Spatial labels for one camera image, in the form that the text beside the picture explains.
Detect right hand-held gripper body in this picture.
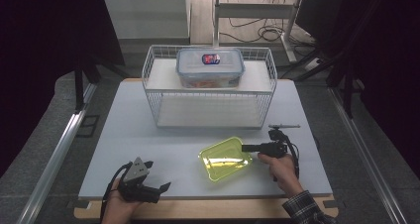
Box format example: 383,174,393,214
262,124,301,159

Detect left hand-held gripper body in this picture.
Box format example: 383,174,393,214
118,157,161,204

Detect green plastic tray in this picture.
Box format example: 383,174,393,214
197,136,254,183

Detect white wire basket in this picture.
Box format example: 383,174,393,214
141,45,278,131

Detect clear lidded food container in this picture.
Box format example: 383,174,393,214
175,48,246,89

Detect person's right hand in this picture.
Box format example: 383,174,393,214
257,153,304,198

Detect person's left hand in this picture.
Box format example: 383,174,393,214
101,178,143,224

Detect white table mat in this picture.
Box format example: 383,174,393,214
78,79,334,200

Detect black stand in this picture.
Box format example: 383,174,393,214
73,52,130,114
325,52,365,119

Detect white metal stand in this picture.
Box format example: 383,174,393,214
212,0,305,64

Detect white cabinet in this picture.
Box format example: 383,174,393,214
101,0,192,47

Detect right hand-held gripper cable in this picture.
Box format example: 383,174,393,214
280,134,301,180

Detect hand-held gripper cable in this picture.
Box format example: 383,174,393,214
99,162,133,223
280,134,301,180

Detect left hand-held gripper cable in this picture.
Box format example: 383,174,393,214
99,162,133,223

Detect black table bracket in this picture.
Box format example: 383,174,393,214
323,199,347,209
67,199,94,210

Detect aluminium rail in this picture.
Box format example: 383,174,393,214
16,83,98,224
328,86,410,224

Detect black floor cables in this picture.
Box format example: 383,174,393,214
219,0,318,49

